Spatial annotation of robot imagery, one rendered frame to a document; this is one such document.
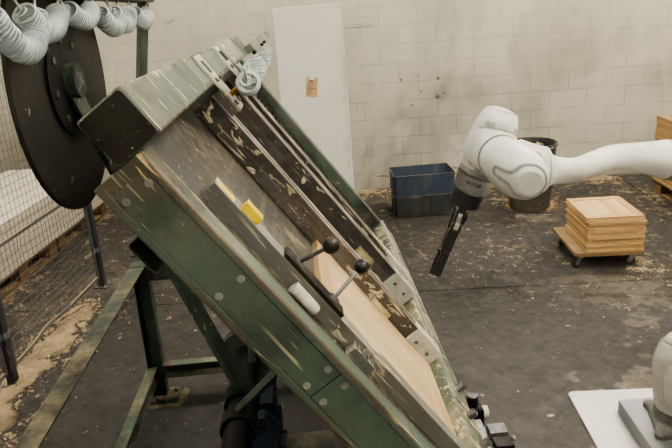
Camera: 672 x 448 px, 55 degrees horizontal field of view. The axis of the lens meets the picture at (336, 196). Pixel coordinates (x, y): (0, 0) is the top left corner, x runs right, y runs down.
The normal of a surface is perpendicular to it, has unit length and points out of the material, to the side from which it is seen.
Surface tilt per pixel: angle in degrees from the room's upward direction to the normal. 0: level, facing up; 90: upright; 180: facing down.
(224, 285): 90
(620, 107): 90
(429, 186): 90
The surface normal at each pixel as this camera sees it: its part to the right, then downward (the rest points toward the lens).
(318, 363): 0.07, 0.28
